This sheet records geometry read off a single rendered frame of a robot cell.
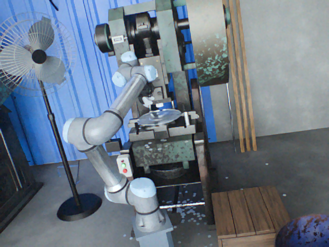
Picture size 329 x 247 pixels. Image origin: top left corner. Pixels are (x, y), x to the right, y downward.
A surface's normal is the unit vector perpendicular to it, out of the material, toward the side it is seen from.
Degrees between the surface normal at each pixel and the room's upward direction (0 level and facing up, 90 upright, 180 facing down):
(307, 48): 90
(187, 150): 90
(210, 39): 101
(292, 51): 90
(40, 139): 90
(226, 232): 0
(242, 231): 0
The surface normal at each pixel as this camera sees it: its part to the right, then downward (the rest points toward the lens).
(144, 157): -0.07, 0.35
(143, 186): -0.06, -0.92
